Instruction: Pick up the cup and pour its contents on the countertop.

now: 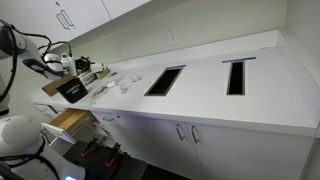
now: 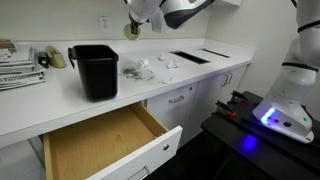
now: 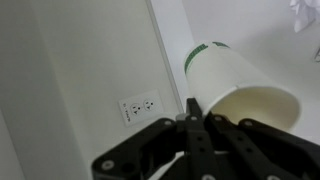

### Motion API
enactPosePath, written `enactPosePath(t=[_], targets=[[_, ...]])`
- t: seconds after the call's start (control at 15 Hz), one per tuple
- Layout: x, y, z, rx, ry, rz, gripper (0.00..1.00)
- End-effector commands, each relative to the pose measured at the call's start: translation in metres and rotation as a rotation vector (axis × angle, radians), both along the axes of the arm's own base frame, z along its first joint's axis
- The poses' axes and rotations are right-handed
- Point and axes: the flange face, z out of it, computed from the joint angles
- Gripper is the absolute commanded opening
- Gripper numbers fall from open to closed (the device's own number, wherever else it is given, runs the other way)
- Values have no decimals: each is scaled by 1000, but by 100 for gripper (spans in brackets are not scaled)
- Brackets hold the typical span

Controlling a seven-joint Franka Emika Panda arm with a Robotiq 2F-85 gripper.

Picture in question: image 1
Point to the white paper ball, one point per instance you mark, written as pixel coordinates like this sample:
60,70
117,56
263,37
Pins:
135,78
122,88
112,84

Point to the narrow rectangular countertop waste opening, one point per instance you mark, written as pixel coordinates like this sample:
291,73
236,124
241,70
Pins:
236,78

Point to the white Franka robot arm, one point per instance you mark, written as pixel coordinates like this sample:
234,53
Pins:
30,53

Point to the white upper wall cabinet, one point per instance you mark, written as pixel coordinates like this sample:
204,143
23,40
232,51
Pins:
93,10

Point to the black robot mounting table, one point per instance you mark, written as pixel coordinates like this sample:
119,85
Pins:
96,165

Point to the long blue tape label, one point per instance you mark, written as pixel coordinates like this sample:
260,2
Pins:
238,59

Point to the wide rectangular countertop waste opening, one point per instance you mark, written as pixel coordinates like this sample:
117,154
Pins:
164,81

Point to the black landfill only sign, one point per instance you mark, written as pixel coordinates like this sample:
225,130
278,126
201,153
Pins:
73,90

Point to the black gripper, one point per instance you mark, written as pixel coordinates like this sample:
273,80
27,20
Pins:
82,64

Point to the red black clamp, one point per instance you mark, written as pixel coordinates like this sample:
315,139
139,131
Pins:
89,147
113,155

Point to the white base cabinet run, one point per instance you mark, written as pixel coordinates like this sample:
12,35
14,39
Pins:
240,153

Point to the open wooden drawer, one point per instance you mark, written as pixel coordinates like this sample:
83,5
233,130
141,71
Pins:
68,120

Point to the short blue tape label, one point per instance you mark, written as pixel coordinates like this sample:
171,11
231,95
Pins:
176,67

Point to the white wall power outlet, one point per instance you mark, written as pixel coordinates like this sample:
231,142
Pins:
172,35

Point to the brown cardboard piece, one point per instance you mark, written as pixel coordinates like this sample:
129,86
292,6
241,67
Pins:
51,87

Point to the white ridged flat stack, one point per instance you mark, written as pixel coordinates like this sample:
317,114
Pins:
87,79

